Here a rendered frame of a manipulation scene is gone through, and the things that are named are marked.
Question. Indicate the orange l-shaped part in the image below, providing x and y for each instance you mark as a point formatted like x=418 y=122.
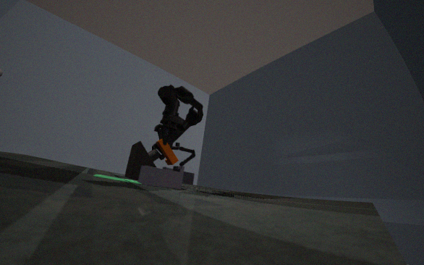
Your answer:
x=168 y=153

